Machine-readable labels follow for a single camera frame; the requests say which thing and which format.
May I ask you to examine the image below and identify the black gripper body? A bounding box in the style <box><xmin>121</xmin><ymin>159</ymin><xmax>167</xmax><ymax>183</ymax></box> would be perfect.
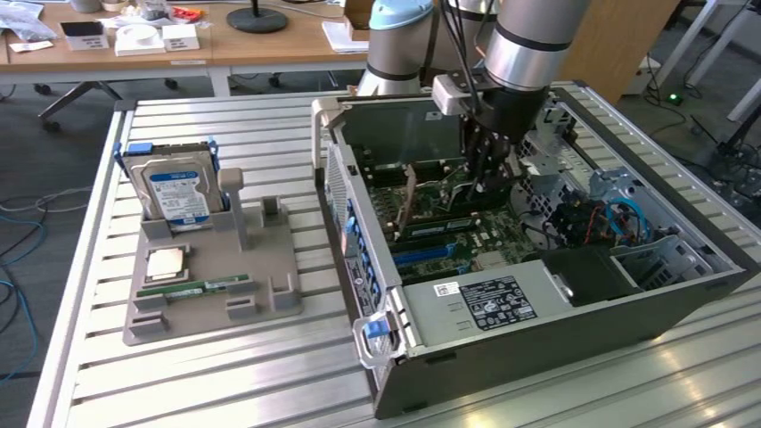
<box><xmin>474</xmin><ymin>86</ymin><xmax>552</xmax><ymax>143</ymax></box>

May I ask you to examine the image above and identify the graphics card with black fan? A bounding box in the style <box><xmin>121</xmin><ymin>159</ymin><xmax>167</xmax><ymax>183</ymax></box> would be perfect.
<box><xmin>394</xmin><ymin>160</ymin><xmax>516</xmax><ymax>240</ymax></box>

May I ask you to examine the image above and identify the metal drive cage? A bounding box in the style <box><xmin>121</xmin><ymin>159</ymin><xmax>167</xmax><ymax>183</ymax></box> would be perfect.
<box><xmin>513</xmin><ymin>100</ymin><xmax>649</xmax><ymax>215</ymax></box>

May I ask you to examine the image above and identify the CPU socket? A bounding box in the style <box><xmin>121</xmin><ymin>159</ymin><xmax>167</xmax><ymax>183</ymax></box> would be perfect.
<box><xmin>413</xmin><ymin>183</ymin><xmax>470</xmax><ymax>219</ymax></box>

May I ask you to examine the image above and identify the green motherboard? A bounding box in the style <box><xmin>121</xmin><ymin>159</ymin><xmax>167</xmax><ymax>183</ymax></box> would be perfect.
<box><xmin>356</xmin><ymin>155</ymin><xmax>548</xmax><ymax>286</ymax></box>

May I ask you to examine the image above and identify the RAM stick with white label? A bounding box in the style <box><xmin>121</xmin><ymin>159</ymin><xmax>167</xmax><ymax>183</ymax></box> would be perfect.
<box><xmin>402</xmin><ymin>217</ymin><xmax>480</xmax><ymax>238</ymax></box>

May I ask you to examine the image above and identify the white box on cabinet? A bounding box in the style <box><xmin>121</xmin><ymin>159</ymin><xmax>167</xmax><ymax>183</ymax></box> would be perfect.
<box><xmin>632</xmin><ymin>54</ymin><xmax>665</xmax><ymax>97</ymax></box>

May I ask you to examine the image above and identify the wooden cabinet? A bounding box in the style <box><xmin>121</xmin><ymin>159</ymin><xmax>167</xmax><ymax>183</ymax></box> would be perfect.
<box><xmin>557</xmin><ymin>0</ymin><xmax>682</xmax><ymax>104</ymax></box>

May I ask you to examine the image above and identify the stack of white papers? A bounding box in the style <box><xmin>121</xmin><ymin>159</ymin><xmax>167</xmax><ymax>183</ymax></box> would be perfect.
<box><xmin>320</xmin><ymin>20</ymin><xmax>373</xmax><ymax>55</ymax></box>

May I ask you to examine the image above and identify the grey power supply with label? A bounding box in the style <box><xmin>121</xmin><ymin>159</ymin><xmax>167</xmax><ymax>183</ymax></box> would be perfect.
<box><xmin>401</xmin><ymin>260</ymin><xmax>577</xmax><ymax>350</ymax></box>

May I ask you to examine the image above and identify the brown cardboard box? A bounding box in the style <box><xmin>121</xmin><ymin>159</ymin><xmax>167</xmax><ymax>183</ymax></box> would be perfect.
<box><xmin>344</xmin><ymin>0</ymin><xmax>376</xmax><ymax>30</ymax></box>

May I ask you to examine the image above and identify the metal disk bay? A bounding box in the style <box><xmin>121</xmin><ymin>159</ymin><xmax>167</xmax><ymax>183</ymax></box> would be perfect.
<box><xmin>609</xmin><ymin>235</ymin><xmax>716</xmax><ymax>291</ymax></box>

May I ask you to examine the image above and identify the black stand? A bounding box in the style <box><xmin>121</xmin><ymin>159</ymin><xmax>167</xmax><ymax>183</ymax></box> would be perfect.
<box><xmin>689</xmin><ymin>111</ymin><xmax>761</xmax><ymax>198</ymax></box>

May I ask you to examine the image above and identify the wooden desk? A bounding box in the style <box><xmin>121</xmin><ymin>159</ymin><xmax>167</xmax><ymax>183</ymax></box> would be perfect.
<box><xmin>211</xmin><ymin>0</ymin><xmax>537</xmax><ymax>97</ymax></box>
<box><xmin>0</xmin><ymin>0</ymin><xmax>215</xmax><ymax>97</ymax></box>

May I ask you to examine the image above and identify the open black PC case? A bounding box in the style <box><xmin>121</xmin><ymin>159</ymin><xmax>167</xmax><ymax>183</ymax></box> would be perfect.
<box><xmin>312</xmin><ymin>82</ymin><xmax>749</xmax><ymax>421</ymax></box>

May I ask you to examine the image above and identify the black round lamp base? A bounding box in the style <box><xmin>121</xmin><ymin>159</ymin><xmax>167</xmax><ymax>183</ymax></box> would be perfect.
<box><xmin>225</xmin><ymin>0</ymin><xmax>291</xmax><ymax>35</ymax></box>

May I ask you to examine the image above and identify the grey parts rack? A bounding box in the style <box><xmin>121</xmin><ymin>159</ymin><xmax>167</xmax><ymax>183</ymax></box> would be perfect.
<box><xmin>121</xmin><ymin>167</ymin><xmax>305</xmax><ymax>347</ymax></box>

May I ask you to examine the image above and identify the hard disk with blue carrier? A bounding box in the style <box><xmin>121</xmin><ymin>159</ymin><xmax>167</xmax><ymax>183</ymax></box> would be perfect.
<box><xmin>112</xmin><ymin>136</ymin><xmax>225</xmax><ymax>234</ymax></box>

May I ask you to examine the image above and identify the green RAM stick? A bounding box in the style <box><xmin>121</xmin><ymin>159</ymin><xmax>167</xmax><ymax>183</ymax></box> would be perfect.
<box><xmin>136</xmin><ymin>273</ymin><xmax>251</xmax><ymax>299</ymax></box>

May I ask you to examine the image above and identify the CPU chip with metal lid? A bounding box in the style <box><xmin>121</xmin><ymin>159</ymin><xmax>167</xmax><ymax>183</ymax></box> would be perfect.
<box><xmin>145</xmin><ymin>246</ymin><xmax>188</xmax><ymax>284</ymax></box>

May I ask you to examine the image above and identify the small white box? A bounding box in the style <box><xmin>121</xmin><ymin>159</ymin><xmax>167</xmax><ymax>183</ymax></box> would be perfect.
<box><xmin>160</xmin><ymin>24</ymin><xmax>200</xmax><ymax>53</ymax></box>

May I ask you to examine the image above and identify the white tape roll on box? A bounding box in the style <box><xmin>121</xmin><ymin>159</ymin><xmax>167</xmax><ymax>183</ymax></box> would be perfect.
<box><xmin>113</xmin><ymin>24</ymin><xmax>168</xmax><ymax>57</ymax></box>

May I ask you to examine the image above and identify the dark bag of parts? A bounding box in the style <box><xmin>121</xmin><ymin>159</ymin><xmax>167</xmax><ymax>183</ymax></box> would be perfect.
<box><xmin>137</xmin><ymin>0</ymin><xmax>171</xmax><ymax>21</ymax></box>

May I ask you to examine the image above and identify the black wheeled desk leg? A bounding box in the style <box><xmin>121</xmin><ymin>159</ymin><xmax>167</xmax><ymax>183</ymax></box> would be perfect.
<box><xmin>33</xmin><ymin>78</ymin><xmax>180</xmax><ymax>133</ymax></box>

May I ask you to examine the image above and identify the white box with black top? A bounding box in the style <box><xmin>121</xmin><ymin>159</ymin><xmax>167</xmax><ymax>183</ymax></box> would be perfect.
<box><xmin>61</xmin><ymin>21</ymin><xmax>111</xmax><ymax>52</ymax></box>

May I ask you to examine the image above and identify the white paper card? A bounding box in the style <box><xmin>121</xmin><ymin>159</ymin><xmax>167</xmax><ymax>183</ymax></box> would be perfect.
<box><xmin>7</xmin><ymin>40</ymin><xmax>56</xmax><ymax>54</ymax></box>

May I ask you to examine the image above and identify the clear plastic bag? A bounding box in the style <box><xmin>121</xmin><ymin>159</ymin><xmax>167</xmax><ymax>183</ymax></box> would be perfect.
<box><xmin>0</xmin><ymin>2</ymin><xmax>59</xmax><ymax>44</ymax></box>

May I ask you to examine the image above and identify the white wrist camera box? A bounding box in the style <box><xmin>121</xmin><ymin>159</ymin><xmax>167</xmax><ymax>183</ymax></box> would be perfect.
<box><xmin>432</xmin><ymin>73</ymin><xmax>478</xmax><ymax>116</ymax></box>

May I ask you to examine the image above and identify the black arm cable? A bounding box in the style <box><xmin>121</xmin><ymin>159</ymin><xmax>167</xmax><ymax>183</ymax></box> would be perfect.
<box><xmin>418</xmin><ymin>0</ymin><xmax>500</xmax><ymax>118</ymax></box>

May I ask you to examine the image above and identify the blue wire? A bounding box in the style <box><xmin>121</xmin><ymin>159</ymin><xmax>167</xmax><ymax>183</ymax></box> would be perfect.
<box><xmin>605</xmin><ymin>195</ymin><xmax>654</xmax><ymax>245</ymax></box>

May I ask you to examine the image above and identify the white desk frame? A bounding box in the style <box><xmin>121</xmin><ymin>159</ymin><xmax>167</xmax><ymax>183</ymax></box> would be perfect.
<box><xmin>646</xmin><ymin>0</ymin><xmax>761</xmax><ymax>122</ymax></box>

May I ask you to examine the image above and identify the blue floor cable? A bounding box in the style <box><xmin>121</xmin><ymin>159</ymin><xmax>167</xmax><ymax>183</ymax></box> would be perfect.
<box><xmin>0</xmin><ymin>209</ymin><xmax>48</xmax><ymax>385</ymax></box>

